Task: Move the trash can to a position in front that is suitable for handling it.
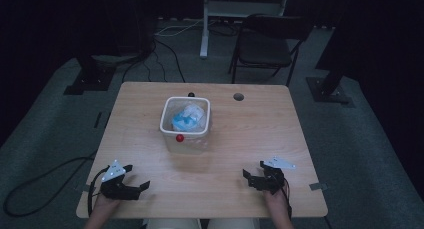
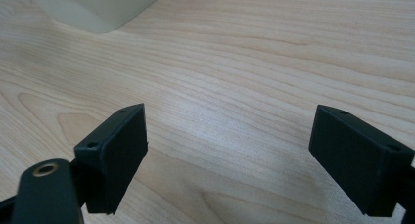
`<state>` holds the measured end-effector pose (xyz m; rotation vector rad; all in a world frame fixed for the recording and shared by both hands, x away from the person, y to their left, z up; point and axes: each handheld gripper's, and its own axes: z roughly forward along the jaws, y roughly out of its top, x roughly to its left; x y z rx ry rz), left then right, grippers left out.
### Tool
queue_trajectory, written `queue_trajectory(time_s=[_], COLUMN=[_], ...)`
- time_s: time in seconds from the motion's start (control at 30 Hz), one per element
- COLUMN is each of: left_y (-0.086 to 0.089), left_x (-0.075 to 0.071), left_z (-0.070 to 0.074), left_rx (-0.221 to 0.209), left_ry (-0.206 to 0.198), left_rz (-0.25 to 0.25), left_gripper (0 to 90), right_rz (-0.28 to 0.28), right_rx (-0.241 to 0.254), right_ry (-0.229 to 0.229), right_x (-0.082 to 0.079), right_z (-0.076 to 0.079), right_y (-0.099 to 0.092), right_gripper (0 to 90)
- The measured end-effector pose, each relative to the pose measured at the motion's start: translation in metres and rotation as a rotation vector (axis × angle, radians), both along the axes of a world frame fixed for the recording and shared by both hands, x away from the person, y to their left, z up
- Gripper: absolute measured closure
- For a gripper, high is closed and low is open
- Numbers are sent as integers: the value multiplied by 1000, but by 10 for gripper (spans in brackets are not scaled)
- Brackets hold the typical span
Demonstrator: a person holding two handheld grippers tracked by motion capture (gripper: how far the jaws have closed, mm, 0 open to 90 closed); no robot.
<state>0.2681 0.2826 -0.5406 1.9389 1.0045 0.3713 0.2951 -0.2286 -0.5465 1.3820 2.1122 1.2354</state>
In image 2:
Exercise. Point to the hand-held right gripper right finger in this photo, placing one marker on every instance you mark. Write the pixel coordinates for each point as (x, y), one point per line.
(355, 158)

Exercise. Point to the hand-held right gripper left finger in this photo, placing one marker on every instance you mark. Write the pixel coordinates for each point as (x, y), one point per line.
(114, 165)

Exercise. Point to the cream plastic container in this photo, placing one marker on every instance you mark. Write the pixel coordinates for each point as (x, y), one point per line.
(94, 7)

